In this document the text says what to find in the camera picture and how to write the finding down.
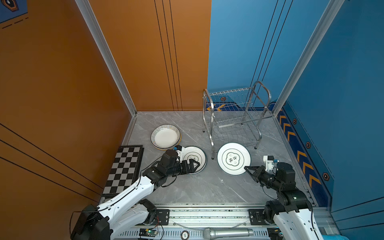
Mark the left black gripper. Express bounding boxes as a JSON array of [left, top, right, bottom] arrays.
[[165, 158, 200, 179]]

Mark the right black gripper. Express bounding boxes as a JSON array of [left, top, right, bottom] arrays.
[[244, 166, 284, 192]]

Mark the white plate flower emblem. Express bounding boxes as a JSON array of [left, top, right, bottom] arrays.
[[181, 146, 207, 175]]

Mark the white deep plate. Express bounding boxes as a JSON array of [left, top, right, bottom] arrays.
[[151, 124, 181, 150]]

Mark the silver wire dish rack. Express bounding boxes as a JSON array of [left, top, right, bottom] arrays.
[[202, 81, 273, 159]]

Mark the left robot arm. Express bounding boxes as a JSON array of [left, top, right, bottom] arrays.
[[70, 146, 201, 240]]

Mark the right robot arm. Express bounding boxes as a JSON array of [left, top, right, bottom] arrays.
[[244, 163, 323, 240]]

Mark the round black white sticker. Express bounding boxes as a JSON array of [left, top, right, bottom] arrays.
[[181, 231, 190, 240]]

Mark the black white chessboard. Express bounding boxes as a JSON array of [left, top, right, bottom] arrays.
[[102, 145, 144, 198]]

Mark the green circuit board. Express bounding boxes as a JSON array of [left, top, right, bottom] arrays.
[[138, 229, 159, 240]]

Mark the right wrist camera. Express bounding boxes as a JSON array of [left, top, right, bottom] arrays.
[[263, 156, 275, 173]]

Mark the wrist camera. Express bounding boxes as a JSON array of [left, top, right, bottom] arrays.
[[263, 156, 275, 173], [173, 145, 185, 158]]

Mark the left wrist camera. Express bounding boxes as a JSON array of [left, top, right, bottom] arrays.
[[173, 145, 185, 158]]

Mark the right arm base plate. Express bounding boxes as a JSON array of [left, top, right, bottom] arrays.
[[248, 209, 275, 226]]

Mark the aluminium rail frame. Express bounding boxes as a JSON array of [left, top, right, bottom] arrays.
[[78, 203, 341, 240]]

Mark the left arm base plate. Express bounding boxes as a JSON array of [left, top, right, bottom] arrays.
[[127, 209, 170, 227]]

